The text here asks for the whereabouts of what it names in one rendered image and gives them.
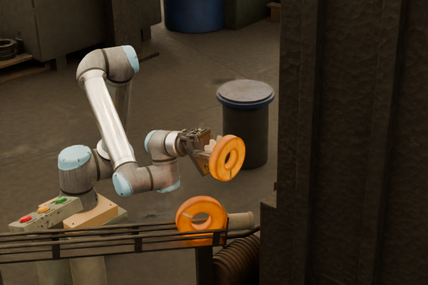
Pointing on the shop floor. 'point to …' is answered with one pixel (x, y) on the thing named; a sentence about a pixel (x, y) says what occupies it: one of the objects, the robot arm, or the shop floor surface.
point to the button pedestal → (60, 271)
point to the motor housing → (238, 262)
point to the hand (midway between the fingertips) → (227, 152)
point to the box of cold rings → (65, 7)
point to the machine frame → (350, 129)
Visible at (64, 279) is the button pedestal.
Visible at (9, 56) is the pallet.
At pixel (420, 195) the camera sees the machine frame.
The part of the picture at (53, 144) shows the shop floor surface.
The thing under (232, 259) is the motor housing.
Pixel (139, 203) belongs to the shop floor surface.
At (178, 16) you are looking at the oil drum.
